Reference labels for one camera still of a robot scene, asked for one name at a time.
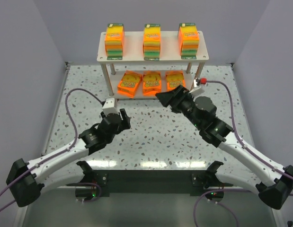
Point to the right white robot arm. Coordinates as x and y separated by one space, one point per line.
275 182

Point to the green orange sponge box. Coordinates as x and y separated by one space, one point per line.
114 40

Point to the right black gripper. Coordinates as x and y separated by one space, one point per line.
177 99

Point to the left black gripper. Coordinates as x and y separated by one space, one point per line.
124 118

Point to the white two-tier shelf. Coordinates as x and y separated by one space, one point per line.
170 59

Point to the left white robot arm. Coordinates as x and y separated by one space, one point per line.
26 180

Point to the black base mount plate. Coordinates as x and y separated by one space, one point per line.
192 182

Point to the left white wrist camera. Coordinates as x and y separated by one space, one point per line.
110 106

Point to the orange box green end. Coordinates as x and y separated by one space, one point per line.
188 40

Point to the orange Scrub Daddy box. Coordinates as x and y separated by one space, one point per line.
129 83
174 78

